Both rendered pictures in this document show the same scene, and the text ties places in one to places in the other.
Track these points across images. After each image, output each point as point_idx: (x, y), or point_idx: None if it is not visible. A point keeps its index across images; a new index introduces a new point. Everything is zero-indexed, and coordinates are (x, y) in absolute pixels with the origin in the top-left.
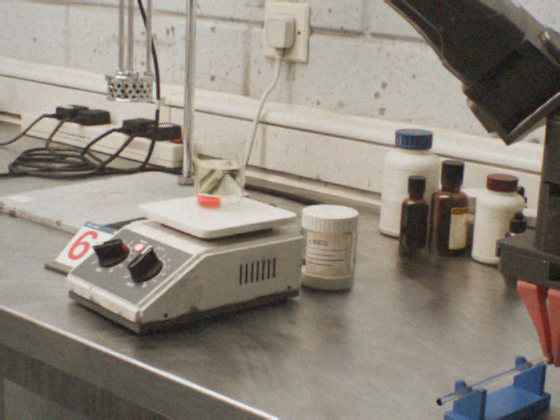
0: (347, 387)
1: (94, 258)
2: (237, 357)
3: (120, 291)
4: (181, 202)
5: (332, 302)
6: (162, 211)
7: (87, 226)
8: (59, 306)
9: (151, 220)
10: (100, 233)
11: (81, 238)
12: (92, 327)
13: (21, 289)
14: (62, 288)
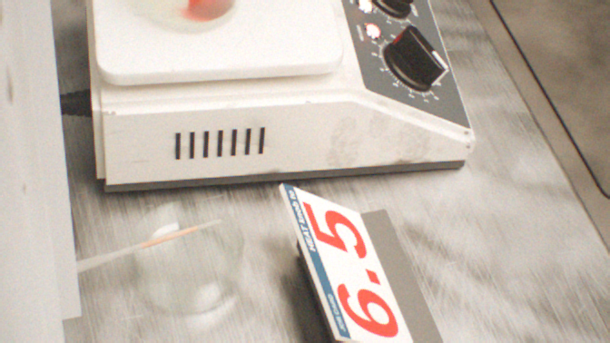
0: None
1: (432, 102)
2: None
3: (429, 18)
4: (246, 42)
5: (55, 4)
6: (317, 7)
7: (345, 326)
8: (486, 153)
9: (303, 83)
10: (333, 281)
11: (364, 323)
12: (464, 65)
13: (527, 249)
14: (453, 225)
